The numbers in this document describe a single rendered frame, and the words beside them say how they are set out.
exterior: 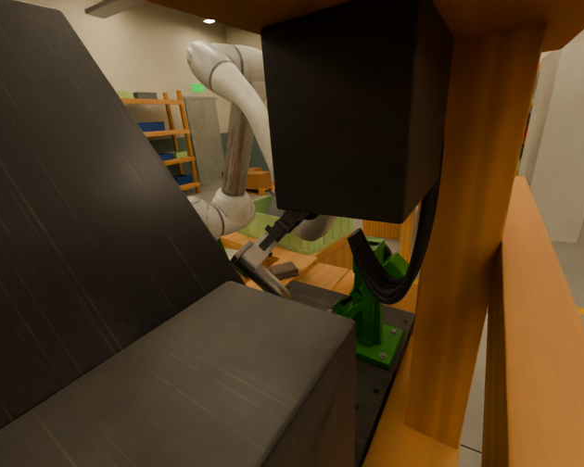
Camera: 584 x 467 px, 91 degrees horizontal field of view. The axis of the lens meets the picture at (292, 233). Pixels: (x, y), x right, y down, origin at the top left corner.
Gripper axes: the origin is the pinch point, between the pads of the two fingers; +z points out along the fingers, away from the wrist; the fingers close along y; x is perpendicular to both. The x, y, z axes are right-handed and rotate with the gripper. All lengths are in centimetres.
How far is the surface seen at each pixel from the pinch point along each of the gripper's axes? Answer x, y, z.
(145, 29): -503, -337, -435
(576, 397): 20.2, 32.2, 13.1
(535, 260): 23.2, 28.4, -4.7
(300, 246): 9, -72, -67
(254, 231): -16, -98, -73
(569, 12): 7.4, 42.5, -12.7
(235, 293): 1.9, 8.9, 11.5
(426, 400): 38.6, 0.1, -1.0
